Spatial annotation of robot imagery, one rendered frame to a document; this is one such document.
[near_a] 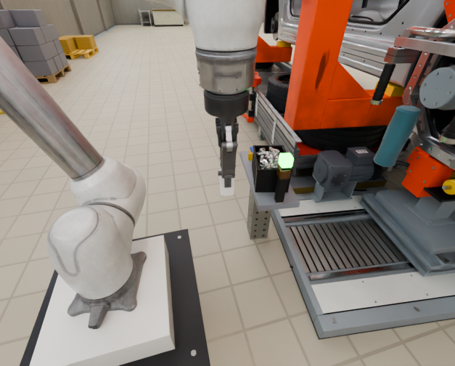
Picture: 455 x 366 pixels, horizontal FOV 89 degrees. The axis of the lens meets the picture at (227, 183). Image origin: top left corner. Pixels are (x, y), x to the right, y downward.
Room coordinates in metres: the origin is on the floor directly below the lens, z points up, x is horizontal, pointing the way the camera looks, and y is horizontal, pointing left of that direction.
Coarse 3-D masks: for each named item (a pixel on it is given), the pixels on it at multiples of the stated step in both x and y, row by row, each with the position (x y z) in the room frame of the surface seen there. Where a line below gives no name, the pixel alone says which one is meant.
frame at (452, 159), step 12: (420, 60) 1.07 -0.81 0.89; (432, 60) 1.07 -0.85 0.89; (420, 72) 1.05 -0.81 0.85; (408, 84) 1.08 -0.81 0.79; (420, 84) 1.07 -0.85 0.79; (408, 96) 1.05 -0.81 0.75; (420, 108) 1.01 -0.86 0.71; (420, 120) 0.98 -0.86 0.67; (420, 132) 0.93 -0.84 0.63; (420, 144) 0.89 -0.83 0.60; (432, 144) 0.84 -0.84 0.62; (444, 144) 0.84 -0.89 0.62; (444, 156) 0.77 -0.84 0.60
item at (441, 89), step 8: (432, 72) 0.84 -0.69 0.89; (440, 72) 0.81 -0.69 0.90; (448, 72) 0.79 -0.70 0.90; (424, 80) 0.86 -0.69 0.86; (432, 80) 0.83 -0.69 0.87; (440, 80) 0.80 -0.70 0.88; (448, 80) 0.77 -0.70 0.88; (424, 88) 0.84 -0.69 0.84; (432, 88) 0.81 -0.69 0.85; (440, 88) 0.78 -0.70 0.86; (448, 88) 0.76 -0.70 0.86; (424, 96) 0.83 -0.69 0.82; (432, 96) 0.80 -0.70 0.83; (440, 96) 0.77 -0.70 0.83; (448, 96) 0.75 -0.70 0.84; (424, 104) 0.81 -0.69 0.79; (432, 104) 0.78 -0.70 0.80; (440, 104) 0.76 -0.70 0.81; (448, 104) 0.75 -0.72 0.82
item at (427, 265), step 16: (368, 208) 0.99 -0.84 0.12; (384, 208) 0.95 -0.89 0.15; (384, 224) 0.86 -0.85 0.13; (400, 224) 0.83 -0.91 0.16; (400, 240) 0.74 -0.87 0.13; (416, 240) 0.72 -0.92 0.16; (416, 256) 0.64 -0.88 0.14; (432, 256) 0.63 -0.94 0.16; (448, 256) 0.64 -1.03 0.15; (432, 272) 0.57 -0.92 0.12; (448, 272) 0.59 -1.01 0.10
